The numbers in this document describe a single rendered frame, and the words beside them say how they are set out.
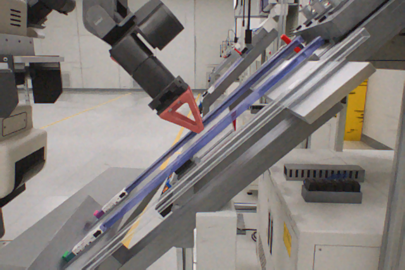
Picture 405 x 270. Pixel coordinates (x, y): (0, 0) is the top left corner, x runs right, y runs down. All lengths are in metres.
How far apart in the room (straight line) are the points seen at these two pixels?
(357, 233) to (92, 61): 9.80
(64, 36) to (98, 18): 10.07
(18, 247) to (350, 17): 0.93
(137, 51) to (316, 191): 0.67
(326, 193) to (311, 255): 0.20
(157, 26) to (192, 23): 9.06
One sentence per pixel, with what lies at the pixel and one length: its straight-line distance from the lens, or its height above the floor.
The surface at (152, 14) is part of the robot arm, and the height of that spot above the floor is 1.11.
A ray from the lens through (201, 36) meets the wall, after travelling 9.53.
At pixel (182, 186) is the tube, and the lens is 0.34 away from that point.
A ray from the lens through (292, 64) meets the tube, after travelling 0.44.
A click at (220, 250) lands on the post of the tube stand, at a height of 0.76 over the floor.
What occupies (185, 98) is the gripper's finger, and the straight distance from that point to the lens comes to 0.51.
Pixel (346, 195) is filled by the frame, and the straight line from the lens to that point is 1.00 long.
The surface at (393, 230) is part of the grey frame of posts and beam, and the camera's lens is 0.85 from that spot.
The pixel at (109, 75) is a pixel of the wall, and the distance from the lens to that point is 10.10.
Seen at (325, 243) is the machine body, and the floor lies 0.59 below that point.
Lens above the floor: 1.04
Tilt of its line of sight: 12 degrees down
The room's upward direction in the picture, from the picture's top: straight up
